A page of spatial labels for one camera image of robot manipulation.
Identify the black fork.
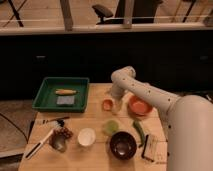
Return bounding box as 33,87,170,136
41,116,70,124

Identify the orange plastic bowl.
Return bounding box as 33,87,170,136
128,95,153,116

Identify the black cable left floor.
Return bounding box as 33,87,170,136
0,112,29,144

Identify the yellow corn cob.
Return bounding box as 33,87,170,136
55,89,77,95

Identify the black office chair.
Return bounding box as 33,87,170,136
92,0,162,25

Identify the green chili pepper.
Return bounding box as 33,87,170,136
132,120,146,147

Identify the tan scrub brush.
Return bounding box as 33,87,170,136
142,134,158,162

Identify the bunch of brown grapes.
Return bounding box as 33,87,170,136
56,127,73,139

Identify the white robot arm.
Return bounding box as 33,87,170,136
111,66,213,171

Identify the green plastic tray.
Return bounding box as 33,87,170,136
32,77,89,113

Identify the silver metal cup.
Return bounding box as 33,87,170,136
49,135,66,153

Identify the white paper cup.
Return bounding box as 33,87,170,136
77,128,96,147

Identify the grey sponge in tray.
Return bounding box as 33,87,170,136
57,96,75,105

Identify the dark maroon bowl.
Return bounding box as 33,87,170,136
109,131,137,160

